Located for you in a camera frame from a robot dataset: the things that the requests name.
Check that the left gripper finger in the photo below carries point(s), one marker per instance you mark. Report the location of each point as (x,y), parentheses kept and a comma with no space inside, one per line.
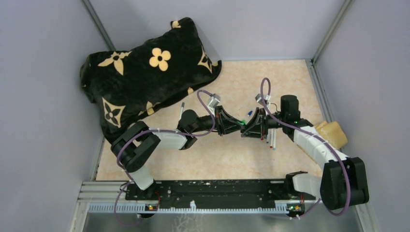
(233,127)
(228,117)

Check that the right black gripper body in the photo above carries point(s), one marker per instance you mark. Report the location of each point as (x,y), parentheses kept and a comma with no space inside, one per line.
(268,123)

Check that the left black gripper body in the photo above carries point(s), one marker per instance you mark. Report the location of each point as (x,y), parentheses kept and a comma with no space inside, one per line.
(219,120)

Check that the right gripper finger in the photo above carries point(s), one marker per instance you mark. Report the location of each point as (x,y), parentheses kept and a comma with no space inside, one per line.
(252,131)
(257,118)

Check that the white green-tip pen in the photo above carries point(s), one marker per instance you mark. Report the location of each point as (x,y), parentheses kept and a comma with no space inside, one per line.
(181,110)

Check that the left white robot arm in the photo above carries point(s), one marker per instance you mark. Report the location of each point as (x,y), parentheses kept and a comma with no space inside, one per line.
(134,147)

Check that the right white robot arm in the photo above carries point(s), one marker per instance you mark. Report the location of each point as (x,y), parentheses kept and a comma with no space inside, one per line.
(343,180)

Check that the white light-blue pen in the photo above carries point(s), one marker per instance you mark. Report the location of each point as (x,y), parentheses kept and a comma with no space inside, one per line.
(274,139)

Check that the black floral plush blanket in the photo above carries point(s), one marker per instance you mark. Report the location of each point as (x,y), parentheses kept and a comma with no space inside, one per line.
(128,86)

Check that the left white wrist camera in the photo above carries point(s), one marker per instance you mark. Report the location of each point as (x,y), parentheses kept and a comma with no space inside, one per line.
(213,101)

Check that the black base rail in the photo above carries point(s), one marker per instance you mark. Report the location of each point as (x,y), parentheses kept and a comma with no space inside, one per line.
(216,194)

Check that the grey cable duct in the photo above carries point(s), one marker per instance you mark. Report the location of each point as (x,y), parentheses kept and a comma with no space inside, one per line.
(142,208)

